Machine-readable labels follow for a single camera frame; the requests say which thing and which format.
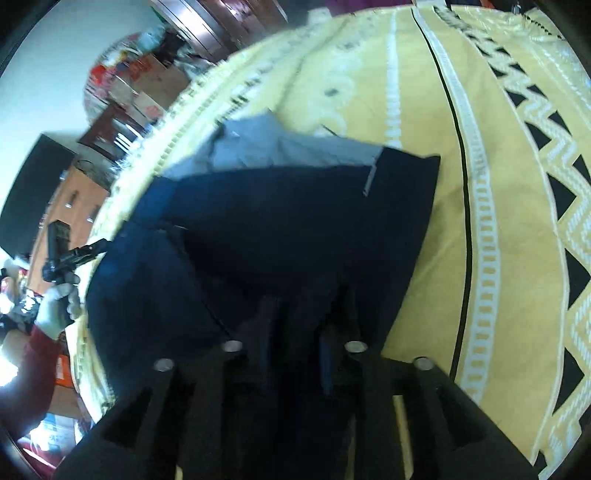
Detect wooden door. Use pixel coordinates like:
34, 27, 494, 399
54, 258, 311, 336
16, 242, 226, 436
148, 0, 287, 62

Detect left hand grey glove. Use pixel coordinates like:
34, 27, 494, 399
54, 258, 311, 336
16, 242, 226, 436
35, 283, 82, 341

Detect red sleeve left forearm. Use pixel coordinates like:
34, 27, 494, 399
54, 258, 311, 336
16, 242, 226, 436
0, 327, 61, 440

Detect yellow patterned bed cover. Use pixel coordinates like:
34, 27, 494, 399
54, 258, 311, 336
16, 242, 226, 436
90, 4, 590, 479

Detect wooden dresser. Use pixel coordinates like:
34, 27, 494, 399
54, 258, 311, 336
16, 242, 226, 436
27, 166, 108, 295

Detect stacked cardboard boxes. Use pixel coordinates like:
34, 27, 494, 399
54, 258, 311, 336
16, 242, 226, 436
83, 27, 189, 125

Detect black television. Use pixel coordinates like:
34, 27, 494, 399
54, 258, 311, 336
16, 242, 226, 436
0, 135, 76, 258

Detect navy blue garment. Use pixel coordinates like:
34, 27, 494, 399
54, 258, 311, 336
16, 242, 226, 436
85, 113, 441, 396

